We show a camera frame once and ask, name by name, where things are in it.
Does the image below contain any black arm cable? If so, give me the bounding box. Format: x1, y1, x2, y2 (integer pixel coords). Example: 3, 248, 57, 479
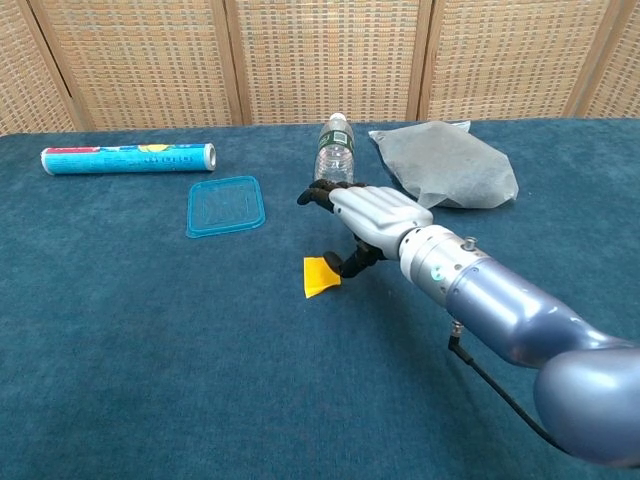
447, 323, 576, 454

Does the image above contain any blue table cloth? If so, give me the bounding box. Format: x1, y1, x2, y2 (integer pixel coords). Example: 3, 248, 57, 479
0, 117, 640, 480

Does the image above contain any clear plastic water bottle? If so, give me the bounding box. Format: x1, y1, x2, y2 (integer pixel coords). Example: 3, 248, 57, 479
313, 112, 356, 185

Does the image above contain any blue square container lid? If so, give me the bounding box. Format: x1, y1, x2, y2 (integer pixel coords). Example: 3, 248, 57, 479
185, 174, 267, 240

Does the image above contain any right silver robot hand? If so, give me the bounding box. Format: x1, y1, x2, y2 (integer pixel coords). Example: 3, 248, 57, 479
296, 178, 434, 280

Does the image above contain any woven bamboo folding screen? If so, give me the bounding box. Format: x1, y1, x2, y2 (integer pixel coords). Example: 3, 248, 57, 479
0, 0, 640, 136

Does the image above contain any yellow sticky note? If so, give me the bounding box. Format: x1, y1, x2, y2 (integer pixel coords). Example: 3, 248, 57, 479
303, 256, 343, 300

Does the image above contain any grey translucent plastic bag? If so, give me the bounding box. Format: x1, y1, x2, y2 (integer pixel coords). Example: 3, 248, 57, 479
368, 121, 520, 210

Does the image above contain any blue plastic wrap roll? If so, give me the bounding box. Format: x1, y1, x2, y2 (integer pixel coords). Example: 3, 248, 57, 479
39, 142, 217, 177

